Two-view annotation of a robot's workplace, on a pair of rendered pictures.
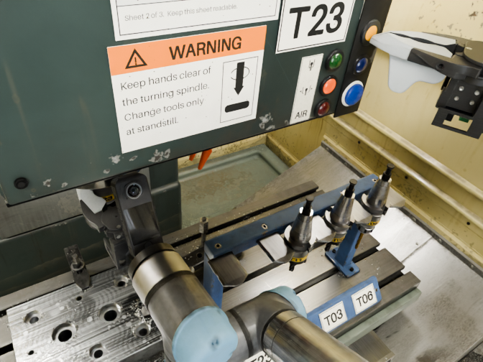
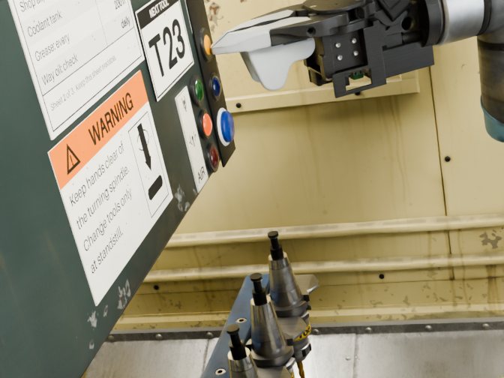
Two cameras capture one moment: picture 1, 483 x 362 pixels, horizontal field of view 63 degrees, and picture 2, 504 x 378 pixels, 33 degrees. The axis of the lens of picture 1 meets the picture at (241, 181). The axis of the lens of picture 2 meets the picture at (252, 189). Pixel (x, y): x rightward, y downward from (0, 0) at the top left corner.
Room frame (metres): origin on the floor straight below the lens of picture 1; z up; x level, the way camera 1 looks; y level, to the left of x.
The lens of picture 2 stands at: (-0.14, 0.30, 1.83)
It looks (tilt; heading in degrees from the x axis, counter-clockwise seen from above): 23 degrees down; 324
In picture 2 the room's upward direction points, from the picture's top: 12 degrees counter-clockwise
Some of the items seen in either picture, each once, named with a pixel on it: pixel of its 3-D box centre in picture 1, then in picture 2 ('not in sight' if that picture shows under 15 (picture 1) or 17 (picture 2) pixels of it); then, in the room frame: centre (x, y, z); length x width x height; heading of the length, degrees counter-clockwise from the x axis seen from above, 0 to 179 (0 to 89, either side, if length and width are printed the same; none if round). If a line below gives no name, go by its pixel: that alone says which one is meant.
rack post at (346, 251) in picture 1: (355, 228); not in sight; (0.74, -0.32, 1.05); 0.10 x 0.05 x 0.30; 36
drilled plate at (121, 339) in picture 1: (89, 328); not in sight; (0.43, 0.30, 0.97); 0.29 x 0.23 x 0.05; 126
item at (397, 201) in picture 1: (390, 197); (295, 285); (0.70, -0.35, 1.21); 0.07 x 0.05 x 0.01; 36
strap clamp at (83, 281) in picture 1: (79, 272); not in sight; (0.56, 0.38, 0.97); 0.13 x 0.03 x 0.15; 36
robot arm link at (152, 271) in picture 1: (164, 277); not in sight; (0.31, 0.09, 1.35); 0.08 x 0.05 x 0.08; 130
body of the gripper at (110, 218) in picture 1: (137, 243); not in sight; (0.37, 0.15, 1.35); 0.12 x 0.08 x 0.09; 40
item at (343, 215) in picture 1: (343, 205); (264, 322); (0.60, -0.22, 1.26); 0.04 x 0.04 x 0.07
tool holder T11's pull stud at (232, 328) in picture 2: (307, 205); (235, 340); (0.54, -0.13, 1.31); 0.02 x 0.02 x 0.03
